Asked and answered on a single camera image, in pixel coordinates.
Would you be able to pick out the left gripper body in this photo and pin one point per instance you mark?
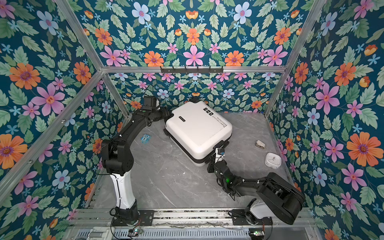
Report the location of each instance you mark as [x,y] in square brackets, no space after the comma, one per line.
[160,113]

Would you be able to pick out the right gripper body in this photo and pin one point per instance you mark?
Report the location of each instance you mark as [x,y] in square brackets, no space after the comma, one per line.
[212,169]

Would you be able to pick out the white hard-shell suitcase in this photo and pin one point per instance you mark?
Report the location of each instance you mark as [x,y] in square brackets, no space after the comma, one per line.
[198,130]

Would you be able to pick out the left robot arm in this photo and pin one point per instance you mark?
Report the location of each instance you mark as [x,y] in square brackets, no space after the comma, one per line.
[118,160]

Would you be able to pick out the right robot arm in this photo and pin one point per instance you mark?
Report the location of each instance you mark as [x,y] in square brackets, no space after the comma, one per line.
[273,196]

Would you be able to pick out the small teal owl toy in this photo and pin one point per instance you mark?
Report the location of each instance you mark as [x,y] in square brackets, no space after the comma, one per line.
[145,139]

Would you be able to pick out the black hook rack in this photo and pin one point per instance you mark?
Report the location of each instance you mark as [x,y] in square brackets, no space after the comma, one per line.
[187,70]

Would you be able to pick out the small beige stapler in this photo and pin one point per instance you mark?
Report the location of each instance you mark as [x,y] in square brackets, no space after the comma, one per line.
[260,144]

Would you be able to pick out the white round alarm clock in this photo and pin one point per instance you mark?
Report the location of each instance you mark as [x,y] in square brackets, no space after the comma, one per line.
[273,161]

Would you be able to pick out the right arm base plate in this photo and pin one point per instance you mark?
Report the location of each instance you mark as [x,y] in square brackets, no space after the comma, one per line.
[243,217]

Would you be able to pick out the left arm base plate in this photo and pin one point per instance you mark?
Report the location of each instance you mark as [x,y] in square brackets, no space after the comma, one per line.
[125,218]

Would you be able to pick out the aluminium mounting rail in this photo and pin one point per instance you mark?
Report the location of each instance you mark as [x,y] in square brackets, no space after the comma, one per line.
[168,217]

